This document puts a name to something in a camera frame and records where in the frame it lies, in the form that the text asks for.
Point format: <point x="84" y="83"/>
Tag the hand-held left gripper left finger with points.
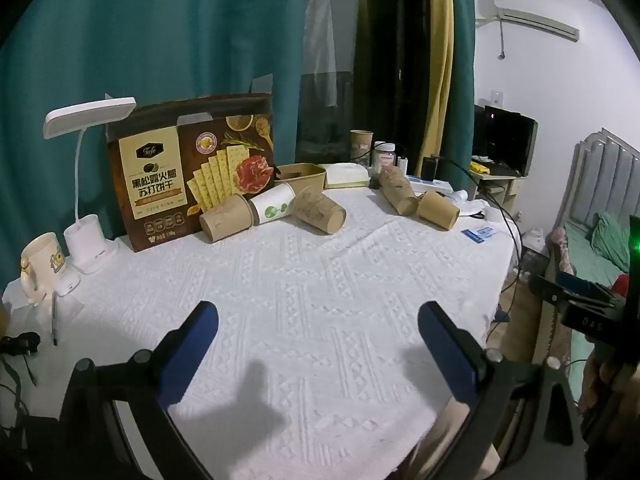
<point x="192" y="350"/>

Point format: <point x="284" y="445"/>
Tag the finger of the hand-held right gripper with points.
<point x="550" y="291"/>
<point x="582" y="284"/>

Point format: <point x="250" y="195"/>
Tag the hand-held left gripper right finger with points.
<point x="450" y="355"/>

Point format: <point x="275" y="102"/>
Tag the brown paper cup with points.
<point x="317" y="210"/>
<point x="397" y="190"/>
<point x="437" y="210"/>
<point x="225" y="220"/>
<point x="361" y="147"/>

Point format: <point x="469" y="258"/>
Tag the white paper cup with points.
<point x="272" y="202"/>

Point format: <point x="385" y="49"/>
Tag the person's right hand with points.
<point x="600" y="377"/>

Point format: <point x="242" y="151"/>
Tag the floral blanket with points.
<point x="562" y="250"/>

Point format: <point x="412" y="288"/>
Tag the red cloth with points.
<point x="622" y="285"/>

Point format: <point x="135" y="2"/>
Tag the green pillow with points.
<point x="610" y="240"/>

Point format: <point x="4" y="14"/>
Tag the blue card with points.
<point x="476" y="235"/>

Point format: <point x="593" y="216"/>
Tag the grey padded headboard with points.
<point x="600" y="175"/>

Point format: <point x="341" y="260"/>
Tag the small wooden desk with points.
<point x="510" y="185"/>

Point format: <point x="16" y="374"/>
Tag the white textured tablecloth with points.
<point x="310" y="310"/>

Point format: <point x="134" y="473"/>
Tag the black pen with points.
<point x="53" y="320"/>

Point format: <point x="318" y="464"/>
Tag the yellow packet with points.
<point x="481" y="166"/>

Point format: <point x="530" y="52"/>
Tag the white desk lamp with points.
<point x="85" y="240"/>

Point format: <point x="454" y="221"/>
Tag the white plastic packet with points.
<point x="435" y="186"/>

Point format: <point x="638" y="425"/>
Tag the black monitor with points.
<point x="505" y="140"/>

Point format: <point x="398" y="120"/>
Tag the cream cartoon mug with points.
<point x="45" y="265"/>

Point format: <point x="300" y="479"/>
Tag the brown cracker box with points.
<point x="150" y="185"/>

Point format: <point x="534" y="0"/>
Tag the black power plug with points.
<point x="20" y="344"/>

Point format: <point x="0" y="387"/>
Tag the small black box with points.
<point x="429" y="167"/>

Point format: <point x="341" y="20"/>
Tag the small white bottle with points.
<point x="402" y="165"/>

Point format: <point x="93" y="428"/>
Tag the brown paper bowl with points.
<point x="302" y="180"/>

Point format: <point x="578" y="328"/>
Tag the white flat box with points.
<point x="345" y="176"/>

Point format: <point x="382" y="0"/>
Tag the clear jar white lid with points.
<point x="384" y="157"/>

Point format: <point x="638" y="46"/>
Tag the narrow teal curtain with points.
<point x="461" y="60"/>

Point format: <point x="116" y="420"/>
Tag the yellow curtain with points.
<point x="440" y="60"/>

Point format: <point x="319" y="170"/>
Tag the white air conditioner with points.
<point x="530" y="17"/>

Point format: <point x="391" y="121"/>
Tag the large teal curtain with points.
<point x="150" y="35"/>

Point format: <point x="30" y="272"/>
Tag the white wall outlet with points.
<point x="497" y="99"/>

